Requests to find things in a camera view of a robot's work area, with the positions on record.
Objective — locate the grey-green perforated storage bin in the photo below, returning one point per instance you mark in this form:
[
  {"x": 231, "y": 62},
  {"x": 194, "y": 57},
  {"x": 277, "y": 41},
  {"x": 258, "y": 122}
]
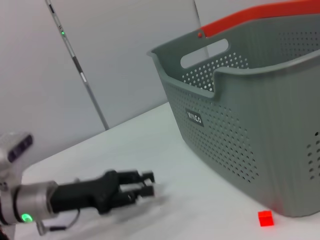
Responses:
[{"x": 237, "y": 140}]

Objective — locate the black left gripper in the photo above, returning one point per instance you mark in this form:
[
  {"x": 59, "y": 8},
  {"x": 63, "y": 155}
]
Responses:
[{"x": 82, "y": 195}]

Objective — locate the thin grey pole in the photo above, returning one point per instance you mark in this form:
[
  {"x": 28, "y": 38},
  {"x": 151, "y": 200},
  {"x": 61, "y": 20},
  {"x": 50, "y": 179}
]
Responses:
[{"x": 86, "y": 83}]

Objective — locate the small red cube brick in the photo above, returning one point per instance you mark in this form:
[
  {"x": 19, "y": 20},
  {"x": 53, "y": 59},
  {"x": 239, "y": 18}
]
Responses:
[{"x": 266, "y": 218}]

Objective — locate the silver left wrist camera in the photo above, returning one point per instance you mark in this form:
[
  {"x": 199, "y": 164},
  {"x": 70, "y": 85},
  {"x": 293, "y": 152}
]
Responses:
[{"x": 15, "y": 150}]

